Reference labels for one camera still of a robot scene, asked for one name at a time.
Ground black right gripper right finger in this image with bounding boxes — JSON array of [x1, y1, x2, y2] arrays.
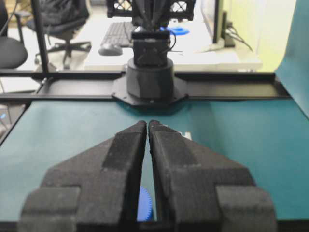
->
[[149, 120, 277, 232]]

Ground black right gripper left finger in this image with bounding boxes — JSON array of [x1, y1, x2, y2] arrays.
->
[[18, 121, 147, 232]]

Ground large blue plastic gear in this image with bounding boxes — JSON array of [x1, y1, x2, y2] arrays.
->
[[137, 186, 153, 222]]

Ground blue gear on desk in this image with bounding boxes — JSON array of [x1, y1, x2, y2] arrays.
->
[[167, 26, 190, 36]]

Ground grey computer mouse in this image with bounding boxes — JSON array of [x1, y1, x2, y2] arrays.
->
[[98, 43, 123, 56]]

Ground white desk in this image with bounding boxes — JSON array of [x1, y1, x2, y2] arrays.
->
[[84, 20, 263, 71]]

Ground black computer keyboard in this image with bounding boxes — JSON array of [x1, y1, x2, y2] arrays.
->
[[100, 22, 138, 47]]

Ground black seat at left edge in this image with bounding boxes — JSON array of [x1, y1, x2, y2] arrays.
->
[[0, 0, 28, 69]]

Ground black office chair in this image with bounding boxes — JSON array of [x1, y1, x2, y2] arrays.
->
[[39, 0, 92, 70]]

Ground black plastic crate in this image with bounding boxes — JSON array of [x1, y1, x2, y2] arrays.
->
[[106, 0, 196, 20]]

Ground black aluminium frame rail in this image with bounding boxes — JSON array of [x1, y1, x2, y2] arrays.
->
[[0, 70, 291, 108]]

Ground black vertical frame post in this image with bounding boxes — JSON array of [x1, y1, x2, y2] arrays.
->
[[31, 0, 49, 74]]

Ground monitor stand with cables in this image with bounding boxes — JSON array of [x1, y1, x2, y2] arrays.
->
[[197, 0, 253, 53]]

